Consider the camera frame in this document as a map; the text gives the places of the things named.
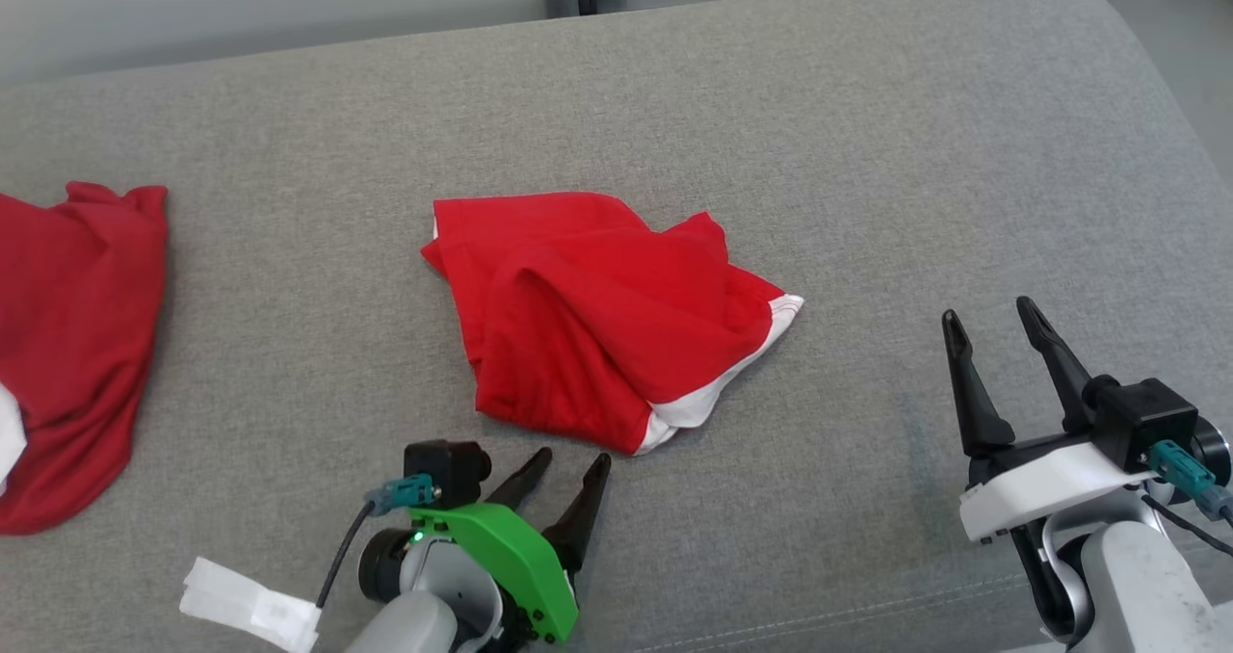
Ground teal cable connector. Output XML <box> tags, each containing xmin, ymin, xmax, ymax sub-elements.
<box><xmin>1148</xmin><ymin>439</ymin><xmax>1233</xmax><ymax>522</ymax></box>
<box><xmin>365</xmin><ymin>474</ymin><xmax>440</xmax><ymax>518</ymax></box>

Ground red garment white trim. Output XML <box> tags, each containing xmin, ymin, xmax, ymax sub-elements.
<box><xmin>421</xmin><ymin>191</ymin><xmax>805</xmax><ymax>457</ymax></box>

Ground white tape tag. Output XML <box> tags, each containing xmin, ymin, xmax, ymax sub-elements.
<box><xmin>179</xmin><ymin>557</ymin><xmax>322</xmax><ymax>653</ymax></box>

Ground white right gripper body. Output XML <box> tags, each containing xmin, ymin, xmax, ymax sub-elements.
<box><xmin>958</xmin><ymin>429</ymin><xmax>1159</xmax><ymax>545</ymax></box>

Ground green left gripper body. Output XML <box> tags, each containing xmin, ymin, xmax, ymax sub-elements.
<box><xmin>409</xmin><ymin>502</ymin><xmax>581</xmax><ymax>649</ymax></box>

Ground thin black cable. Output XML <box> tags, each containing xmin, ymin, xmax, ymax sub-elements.
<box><xmin>316</xmin><ymin>502</ymin><xmax>379</xmax><ymax>608</ymax></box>
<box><xmin>1141</xmin><ymin>494</ymin><xmax>1233</xmax><ymax>560</ymax></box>

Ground grey fabric sofa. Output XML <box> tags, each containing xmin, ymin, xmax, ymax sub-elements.
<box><xmin>0</xmin><ymin>0</ymin><xmax>1233</xmax><ymax>653</ymax></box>

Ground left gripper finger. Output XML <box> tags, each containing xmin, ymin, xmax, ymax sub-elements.
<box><xmin>541</xmin><ymin>453</ymin><xmax>614</xmax><ymax>574</ymax></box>
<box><xmin>485</xmin><ymin>447</ymin><xmax>554</xmax><ymax>516</ymax></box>

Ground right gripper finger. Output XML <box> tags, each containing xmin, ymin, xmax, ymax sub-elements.
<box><xmin>941</xmin><ymin>308</ymin><xmax>1016</xmax><ymax>459</ymax></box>
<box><xmin>1016</xmin><ymin>296</ymin><xmax>1097</xmax><ymax>434</ymax></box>

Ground red Bulls jersey white sleeves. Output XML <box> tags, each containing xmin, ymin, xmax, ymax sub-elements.
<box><xmin>0</xmin><ymin>181</ymin><xmax>170</xmax><ymax>536</ymax></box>

